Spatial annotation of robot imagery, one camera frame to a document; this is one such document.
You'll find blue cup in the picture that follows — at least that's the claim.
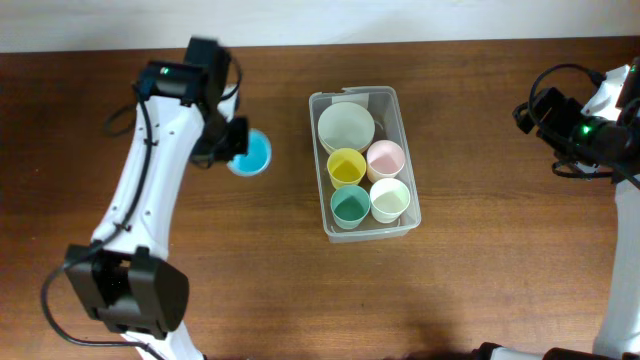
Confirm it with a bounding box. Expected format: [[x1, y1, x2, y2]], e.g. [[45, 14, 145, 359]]
[[227, 129, 272, 177]]

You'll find white bowl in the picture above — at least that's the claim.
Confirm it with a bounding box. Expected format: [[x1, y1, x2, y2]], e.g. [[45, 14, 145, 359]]
[[317, 102, 376, 153]]

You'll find yellow cup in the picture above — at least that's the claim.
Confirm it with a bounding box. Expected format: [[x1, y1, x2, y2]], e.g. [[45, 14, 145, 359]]
[[327, 148, 367, 189]]

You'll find green cup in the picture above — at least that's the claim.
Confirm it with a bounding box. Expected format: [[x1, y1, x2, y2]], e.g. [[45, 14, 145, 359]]
[[330, 185, 370, 230]]

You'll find pink cup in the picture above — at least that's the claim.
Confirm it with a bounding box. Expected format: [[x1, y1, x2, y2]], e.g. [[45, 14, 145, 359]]
[[366, 140, 406, 183]]

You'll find cream cup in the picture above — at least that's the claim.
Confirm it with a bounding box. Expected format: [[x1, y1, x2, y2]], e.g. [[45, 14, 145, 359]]
[[369, 178, 411, 224]]

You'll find yellow bowl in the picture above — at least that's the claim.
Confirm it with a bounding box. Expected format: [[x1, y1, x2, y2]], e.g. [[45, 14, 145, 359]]
[[320, 139, 336, 154]]

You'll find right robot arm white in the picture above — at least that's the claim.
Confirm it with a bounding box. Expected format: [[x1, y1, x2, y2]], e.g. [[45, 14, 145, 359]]
[[472, 60, 639, 360]]

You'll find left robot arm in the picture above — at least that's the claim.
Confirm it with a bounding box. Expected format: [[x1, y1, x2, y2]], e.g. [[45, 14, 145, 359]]
[[61, 37, 249, 359]]

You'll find clear plastic container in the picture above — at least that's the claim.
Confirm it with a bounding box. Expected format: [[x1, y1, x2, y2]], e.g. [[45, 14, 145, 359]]
[[309, 86, 421, 243]]

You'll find right black cable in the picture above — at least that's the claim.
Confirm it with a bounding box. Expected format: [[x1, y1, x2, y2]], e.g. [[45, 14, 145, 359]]
[[513, 62, 640, 189]]

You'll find black cable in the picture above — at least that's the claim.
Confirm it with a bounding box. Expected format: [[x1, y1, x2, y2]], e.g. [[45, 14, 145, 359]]
[[513, 62, 640, 189], [40, 54, 244, 360]]

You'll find left black cable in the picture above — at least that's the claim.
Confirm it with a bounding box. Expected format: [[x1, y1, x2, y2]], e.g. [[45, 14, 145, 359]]
[[40, 54, 244, 360]]

